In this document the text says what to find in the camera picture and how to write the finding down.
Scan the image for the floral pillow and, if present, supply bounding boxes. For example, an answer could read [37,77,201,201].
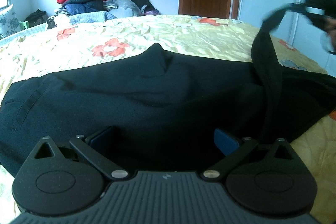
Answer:
[0,5,22,39]

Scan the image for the black bag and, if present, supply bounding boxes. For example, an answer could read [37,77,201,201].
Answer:
[25,9,49,27]

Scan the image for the black pants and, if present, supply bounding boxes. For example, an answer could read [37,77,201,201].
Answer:
[0,12,336,178]

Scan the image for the yellow floral bedspread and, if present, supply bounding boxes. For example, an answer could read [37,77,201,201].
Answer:
[1,15,335,223]

